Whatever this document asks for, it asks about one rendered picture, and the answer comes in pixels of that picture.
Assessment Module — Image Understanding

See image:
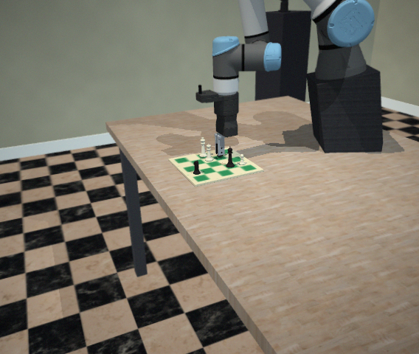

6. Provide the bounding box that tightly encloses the green and cream chessboard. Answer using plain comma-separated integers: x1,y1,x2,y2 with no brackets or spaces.
169,147,263,187

